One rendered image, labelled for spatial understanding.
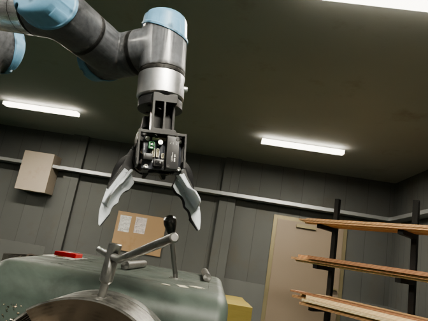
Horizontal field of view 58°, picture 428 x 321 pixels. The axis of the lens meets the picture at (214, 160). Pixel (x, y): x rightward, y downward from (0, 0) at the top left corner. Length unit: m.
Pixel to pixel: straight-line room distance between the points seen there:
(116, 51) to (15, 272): 0.47
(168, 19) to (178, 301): 0.51
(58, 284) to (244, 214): 6.56
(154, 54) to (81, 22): 0.11
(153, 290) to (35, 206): 7.46
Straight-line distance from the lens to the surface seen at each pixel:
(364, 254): 7.64
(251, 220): 7.29
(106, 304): 0.64
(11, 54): 1.01
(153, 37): 0.64
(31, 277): 0.86
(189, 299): 0.80
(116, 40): 0.67
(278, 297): 7.29
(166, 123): 0.59
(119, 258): 0.62
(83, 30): 0.63
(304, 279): 7.33
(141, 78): 0.63
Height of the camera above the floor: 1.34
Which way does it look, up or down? 13 degrees up
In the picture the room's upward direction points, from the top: 10 degrees clockwise
